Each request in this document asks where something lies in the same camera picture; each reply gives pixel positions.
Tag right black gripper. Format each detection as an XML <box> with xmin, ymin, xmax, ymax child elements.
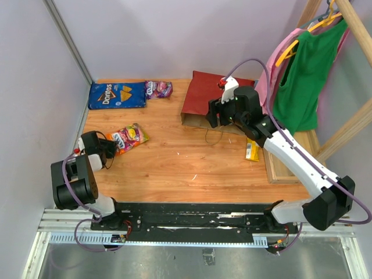
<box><xmin>205</xmin><ymin>91</ymin><xmax>247</xmax><ymax>128</ymax></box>

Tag orange Fox's candy packet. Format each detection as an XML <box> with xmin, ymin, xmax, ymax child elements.
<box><xmin>106</xmin><ymin>123</ymin><xmax>149</xmax><ymax>155</ymax></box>

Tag red brown paper bag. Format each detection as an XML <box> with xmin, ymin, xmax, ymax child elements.
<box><xmin>180</xmin><ymin>70</ymin><xmax>256</xmax><ymax>145</ymax></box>

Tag yellow snack packet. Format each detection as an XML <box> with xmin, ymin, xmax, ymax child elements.
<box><xmin>245</xmin><ymin>138</ymin><xmax>259</xmax><ymax>162</ymax></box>

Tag blue Doritos chip bag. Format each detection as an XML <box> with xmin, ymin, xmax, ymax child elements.
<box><xmin>88</xmin><ymin>82</ymin><xmax>146</xmax><ymax>110</ymax></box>

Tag purple snack packet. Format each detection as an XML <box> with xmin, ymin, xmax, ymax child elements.
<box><xmin>145</xmin><ymin>81</ymin><xmax>173</xmax><ymax>100</ymax></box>

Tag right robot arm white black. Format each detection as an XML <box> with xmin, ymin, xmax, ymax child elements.
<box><xmin>206</xmin><ymin>86</ymin><xmax>355</xmax><ymax>233</ymax></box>

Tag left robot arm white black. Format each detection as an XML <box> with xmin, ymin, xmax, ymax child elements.
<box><xmin>51</xmin><ymin>131</ymin><xmax>124</xmax><ymax>230</ymax></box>

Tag green shirt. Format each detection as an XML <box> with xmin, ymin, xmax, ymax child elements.
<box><xmin>273</xmin><ymin>17</ymin><xmax>349</xmax><ymax>137</ymax></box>

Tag wooden clothes rack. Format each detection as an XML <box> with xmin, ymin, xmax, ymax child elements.
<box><xmin>259</xmin><ymin>0</ymin><xmax>372</xmax><ymax>184</ymax></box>

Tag yellow clothes hanger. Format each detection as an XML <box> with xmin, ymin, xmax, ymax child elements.
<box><xmin>275</xmin><ymin>1</ymin><xmax>342</xmax><ymax>67</ymax></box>

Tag grey clothes hanger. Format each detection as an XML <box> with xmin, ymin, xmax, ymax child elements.
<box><xmin>297</xmin><ymin>1</ymin><xmax>339</xmax><ymax>29</ymax></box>

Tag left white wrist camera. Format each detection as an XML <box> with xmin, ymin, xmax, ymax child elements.
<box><xmin>74</xmin><ymin>137</ymin><xmax>85</xmax><ymax>155</ymax></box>

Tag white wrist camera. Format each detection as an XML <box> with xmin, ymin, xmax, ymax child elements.
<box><xmin>74</xmin><ymin>137</ymin><xmax>85</xmax><ymax>155</ymax></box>
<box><xmin>218</xmin><ymin>76</ymin><xmax>239</xmax><ymax>104</ymax></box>

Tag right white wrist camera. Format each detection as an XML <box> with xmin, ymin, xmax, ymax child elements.
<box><xmin>218</xmin><ymin>76</ymin><xmax>239</xmax><ymax>104</ymax></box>

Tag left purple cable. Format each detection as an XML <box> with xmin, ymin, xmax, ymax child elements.
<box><xmin>62</xmin><ymin>148</ymin><xmax>128</xmax><ymax>252</ymax></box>

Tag purple cable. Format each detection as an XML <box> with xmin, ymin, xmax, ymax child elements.
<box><xmin>62</xmin><ymin>148</ymin><xmax>128</xmax><ymax>252</ymax></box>
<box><xmin>219</xmin><ymin>58</ymin><xmax>372</xmax><ymax>256</ymax></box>

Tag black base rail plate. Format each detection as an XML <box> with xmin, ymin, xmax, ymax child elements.
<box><xmin>38</xmin><ymin>201</ymin><xmax>355</xmax><ymax>248</ymax></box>

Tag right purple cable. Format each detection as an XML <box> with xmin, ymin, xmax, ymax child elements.
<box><xmin>219</xmin><ymin>58</ymin><xmax>372</xmax><ymax>256</ymax></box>

